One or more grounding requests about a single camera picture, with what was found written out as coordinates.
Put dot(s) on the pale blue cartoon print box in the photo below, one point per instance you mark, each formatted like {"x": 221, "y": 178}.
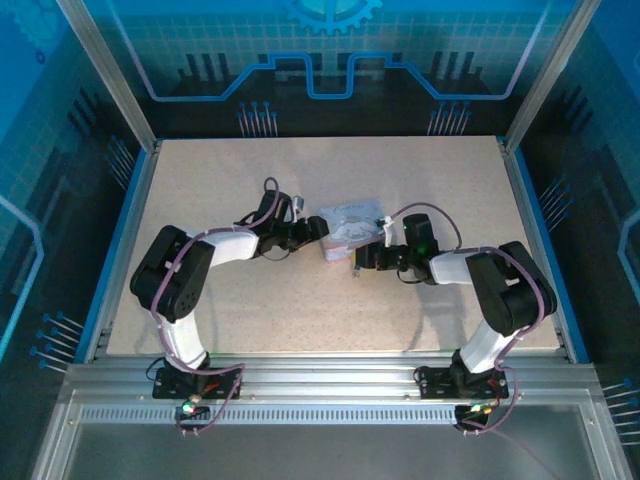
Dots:
{"x": 350, "y": 225}

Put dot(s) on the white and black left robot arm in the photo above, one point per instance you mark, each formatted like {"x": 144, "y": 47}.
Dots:
{"x": 230, "y": 245}

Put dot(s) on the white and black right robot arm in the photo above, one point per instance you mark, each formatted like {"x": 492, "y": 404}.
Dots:
{"x": 450, "y": 267}

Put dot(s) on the black connector with LEDs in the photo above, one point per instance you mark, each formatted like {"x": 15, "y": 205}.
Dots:
{"x": 192, "y": 412}
{"x": 472, "y": 412}

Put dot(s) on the aluminium mounting rail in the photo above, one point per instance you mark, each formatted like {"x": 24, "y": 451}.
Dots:
{"x": 325, "y": 380}

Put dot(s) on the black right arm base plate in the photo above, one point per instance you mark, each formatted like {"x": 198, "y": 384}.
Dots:
{"x": 435, "y": 382}

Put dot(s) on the aluminium side rail blue edge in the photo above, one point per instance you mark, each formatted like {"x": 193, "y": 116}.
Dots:
{"x": 125, "y": 240}

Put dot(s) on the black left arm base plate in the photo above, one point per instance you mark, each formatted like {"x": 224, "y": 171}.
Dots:
{"x": 170, "y": 385}

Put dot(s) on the aluminium frame post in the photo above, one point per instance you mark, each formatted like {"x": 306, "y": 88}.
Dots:
{"x": 545, "y": 85}
{"x": 115, "y": 90}

